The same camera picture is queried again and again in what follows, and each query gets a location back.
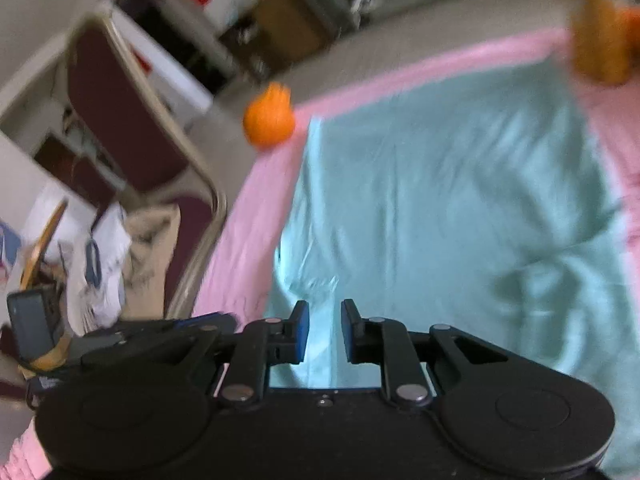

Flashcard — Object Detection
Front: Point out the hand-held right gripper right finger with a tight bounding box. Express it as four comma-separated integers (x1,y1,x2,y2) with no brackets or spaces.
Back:
341,299,511,407

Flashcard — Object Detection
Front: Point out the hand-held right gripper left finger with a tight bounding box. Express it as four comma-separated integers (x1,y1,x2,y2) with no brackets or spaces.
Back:
150,300,311,408

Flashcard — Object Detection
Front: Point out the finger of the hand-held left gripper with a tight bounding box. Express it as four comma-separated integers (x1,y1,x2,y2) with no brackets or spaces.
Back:
82,311,238,358

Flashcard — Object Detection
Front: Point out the teal shirt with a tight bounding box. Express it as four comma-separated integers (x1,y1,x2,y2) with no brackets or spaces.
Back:
262,52,640,480

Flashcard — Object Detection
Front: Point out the pink printed blanket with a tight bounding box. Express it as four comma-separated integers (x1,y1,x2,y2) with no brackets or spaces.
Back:
0,27,640,480

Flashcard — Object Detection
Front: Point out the grey-blue cloth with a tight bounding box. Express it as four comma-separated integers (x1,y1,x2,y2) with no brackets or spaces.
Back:
85,237,103,283

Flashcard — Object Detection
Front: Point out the beige garment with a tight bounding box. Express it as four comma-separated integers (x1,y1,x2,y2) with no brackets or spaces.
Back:
120,205,181,318

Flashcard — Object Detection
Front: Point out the white garment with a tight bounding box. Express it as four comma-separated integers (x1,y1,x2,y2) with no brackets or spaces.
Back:
65,202,133,331

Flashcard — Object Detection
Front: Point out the bumpy orange fruit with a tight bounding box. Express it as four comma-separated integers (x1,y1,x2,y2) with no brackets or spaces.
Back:
243,81,296,150

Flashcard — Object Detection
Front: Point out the maroon banquet chair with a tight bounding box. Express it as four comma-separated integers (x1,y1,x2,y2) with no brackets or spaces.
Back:
65,12,228,316

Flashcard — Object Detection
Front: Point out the wooden cabinet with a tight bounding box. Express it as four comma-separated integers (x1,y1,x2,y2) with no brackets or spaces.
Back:
220,0,326,78

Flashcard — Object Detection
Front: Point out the orange juice bottle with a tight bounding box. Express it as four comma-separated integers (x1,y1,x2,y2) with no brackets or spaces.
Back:
570,0,632,86

